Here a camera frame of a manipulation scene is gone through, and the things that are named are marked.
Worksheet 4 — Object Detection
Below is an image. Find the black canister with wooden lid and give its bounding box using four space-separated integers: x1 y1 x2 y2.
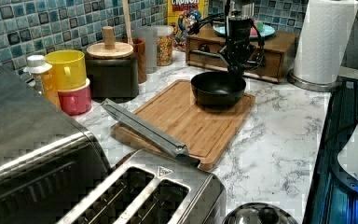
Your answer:
86 26 139 99

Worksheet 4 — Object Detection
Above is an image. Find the frosted plastic container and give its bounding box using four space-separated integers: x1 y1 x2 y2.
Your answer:
133 26 158 74

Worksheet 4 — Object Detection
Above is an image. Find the white capped juice bottle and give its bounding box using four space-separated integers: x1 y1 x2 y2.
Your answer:
24 55 61 108

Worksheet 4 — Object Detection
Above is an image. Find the red cup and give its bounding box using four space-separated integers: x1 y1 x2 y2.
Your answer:
58 79 92 116

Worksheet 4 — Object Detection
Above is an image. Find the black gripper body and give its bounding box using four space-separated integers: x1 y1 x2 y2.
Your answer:
218 18 265 71

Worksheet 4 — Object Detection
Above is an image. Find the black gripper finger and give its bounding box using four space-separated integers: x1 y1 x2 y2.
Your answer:
237 68 244 82
228 65 238 76

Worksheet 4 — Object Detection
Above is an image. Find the wooden drawer box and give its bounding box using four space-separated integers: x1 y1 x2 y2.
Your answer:
186 25 298 83

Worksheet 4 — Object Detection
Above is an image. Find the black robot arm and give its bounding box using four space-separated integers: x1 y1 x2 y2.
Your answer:
218 0 265 77

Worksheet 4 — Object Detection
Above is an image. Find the steel paper towel holder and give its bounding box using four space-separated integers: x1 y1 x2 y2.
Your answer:
286 69 342 92

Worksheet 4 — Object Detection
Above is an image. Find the light blue plate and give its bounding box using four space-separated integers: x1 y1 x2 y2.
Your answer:
213 25 275 39

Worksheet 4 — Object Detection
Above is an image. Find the wooden spoon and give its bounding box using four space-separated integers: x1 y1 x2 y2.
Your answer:
122 0 133 45

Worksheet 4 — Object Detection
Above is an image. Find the brown utensil holder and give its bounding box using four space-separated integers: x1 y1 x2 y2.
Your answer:
119 38 147 85

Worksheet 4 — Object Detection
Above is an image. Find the yellow cup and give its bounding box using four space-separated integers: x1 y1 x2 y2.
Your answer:
45 49 87 91

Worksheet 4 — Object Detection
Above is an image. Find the paper towel roll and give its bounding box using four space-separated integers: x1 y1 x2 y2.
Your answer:
294 0 358 84

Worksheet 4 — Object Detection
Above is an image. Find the glass cereal jar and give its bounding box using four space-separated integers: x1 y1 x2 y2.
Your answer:
156 25 173 66

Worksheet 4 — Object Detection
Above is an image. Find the stainless steel toaster oven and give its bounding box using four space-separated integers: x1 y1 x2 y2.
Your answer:
0 66 110 224

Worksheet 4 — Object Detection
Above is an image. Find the captain crunch cereal box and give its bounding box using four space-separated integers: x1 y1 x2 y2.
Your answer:
167 0 209 51

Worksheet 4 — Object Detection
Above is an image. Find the black bowl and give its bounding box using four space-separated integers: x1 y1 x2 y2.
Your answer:
190 71 246 106

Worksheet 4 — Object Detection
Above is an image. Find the bamboo cutting board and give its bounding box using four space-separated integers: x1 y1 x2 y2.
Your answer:
110 78 256 172

